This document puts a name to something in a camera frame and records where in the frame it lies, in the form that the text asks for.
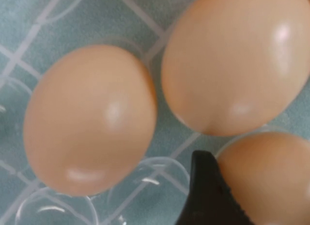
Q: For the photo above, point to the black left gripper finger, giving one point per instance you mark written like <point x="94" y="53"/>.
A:
<point x="208" y="198"/>

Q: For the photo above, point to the brown egg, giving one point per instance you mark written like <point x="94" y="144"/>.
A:
<point x="271" y="181"/>
<point x="230" y="65"/>
<point x="89" y="118"/>

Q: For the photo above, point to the transparent plastic egg box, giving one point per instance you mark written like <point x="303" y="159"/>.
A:
<point x="48" y="208"/>

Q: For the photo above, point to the clear plastic egg tray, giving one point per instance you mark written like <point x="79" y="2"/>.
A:
<point x="21" y="7"/>

